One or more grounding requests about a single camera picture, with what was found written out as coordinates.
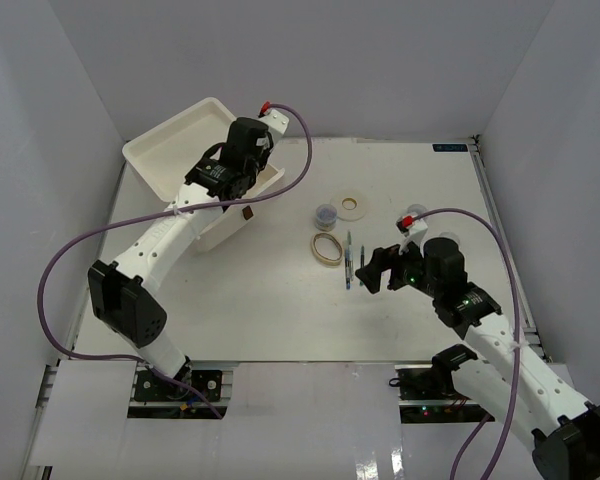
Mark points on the white drawer cabinet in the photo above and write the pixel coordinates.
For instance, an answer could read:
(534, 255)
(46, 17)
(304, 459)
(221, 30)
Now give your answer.
(163, 155)

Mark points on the clear jar of paper clips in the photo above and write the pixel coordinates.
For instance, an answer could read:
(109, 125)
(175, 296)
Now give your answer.
(325, 217)

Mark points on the wide white foam tape roll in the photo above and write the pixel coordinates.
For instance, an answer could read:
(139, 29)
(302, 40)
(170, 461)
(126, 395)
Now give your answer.
(350, 204)

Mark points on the blue gel pen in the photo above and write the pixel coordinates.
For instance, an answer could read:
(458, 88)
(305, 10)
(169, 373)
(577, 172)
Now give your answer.
(347, 267)

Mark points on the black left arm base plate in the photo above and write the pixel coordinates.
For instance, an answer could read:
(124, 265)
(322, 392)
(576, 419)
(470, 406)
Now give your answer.
(150, 388)

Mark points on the blue table label sticker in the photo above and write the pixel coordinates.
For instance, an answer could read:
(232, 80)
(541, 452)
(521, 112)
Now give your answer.
(450, 147)

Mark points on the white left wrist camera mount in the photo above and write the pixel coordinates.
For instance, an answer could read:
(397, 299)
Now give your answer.
(276, 122)

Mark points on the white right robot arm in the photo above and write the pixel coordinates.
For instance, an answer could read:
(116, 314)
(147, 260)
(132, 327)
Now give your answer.
(506, 377)

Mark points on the beige masking tape roll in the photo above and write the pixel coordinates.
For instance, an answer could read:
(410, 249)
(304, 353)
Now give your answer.
(327, 249)

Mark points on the clear paper clip jar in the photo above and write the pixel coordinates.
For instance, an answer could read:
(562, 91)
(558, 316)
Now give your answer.
(416, 210)
(451, 236)

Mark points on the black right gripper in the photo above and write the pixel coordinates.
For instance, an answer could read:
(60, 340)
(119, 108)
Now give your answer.
(381, 261)

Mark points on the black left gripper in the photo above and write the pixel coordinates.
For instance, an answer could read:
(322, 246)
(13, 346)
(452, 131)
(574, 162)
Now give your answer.
(266, 152)

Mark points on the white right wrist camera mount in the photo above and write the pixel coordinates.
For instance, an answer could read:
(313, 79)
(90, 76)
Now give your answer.
(412, 229)

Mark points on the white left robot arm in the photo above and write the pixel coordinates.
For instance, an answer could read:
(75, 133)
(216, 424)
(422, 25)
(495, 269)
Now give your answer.
(123, 292)

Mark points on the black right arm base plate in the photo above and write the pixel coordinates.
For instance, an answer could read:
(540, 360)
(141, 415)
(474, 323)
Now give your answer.
(420, 383)

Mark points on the green gel pen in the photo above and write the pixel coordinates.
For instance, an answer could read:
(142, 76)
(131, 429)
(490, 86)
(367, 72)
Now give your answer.
(361, 261)

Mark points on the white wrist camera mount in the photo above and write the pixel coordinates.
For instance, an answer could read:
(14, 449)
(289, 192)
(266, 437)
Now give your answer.
(412, 229)
(276, 122)

